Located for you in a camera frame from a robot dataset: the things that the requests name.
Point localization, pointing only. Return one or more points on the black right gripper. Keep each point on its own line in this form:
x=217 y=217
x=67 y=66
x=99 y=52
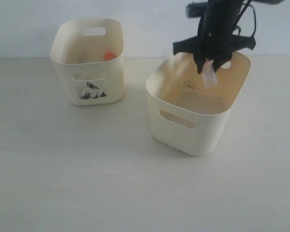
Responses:
x=218 y=35

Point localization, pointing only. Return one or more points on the orange-capped clear tube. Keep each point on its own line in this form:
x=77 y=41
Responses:
x=209 y=75
x=108 y=56

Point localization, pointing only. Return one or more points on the plain cream plastic bin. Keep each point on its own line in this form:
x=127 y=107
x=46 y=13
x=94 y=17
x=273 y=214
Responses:
x=185 y=114

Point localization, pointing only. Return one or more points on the cream bin with mountain sticker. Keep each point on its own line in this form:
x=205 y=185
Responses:
x=89 y=83

